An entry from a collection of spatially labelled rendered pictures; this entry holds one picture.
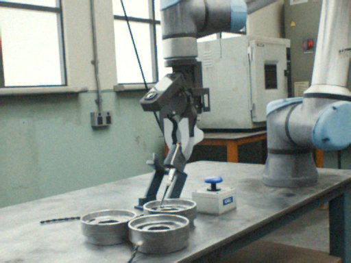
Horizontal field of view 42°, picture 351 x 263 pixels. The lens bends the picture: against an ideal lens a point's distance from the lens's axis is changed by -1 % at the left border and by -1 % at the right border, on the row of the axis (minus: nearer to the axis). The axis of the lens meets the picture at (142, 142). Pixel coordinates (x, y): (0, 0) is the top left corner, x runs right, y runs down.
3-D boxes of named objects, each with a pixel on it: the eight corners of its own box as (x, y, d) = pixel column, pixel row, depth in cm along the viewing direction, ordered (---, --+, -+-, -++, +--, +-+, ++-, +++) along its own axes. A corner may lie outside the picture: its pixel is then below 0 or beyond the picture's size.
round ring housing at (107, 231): (70, 241, 84) (68, 220, 83) (107, 227, 92) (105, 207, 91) (113, 250, 77) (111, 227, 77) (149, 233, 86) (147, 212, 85)
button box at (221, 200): (219, 215, 95) (218, 192, 95) (192, 211, 100) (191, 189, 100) (239, 207, 101) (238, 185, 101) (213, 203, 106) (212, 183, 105)
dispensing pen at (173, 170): (149, 201, 93) (176, 129, 99) (161, 208, 96) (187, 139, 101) (156, 202, 92) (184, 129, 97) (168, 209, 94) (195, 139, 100)
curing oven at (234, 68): (260, 133, 294) (256, 33, 288) (186, 132, 336) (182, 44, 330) (300, 125, 339) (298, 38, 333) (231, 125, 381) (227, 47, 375)
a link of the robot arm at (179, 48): (181, 36, 91) (152, 42, 97) (182, 59, 92) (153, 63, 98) (203, 38, 96) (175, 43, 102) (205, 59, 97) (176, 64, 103)
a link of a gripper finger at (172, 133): (190, 156, 102) (192, 116, 101) (173, 160, 98) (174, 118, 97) (180, 154, 104) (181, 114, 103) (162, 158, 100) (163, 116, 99)
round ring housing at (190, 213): (208, 222, 91) (206, 202, 90) (174, 235, 83) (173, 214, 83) (167, 215, 98) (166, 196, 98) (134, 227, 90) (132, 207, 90)
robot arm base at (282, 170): (277, 175, 136) (276, 142, 135) (328, 179, 125) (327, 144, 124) (252, 184, 125) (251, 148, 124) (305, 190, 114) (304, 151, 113)
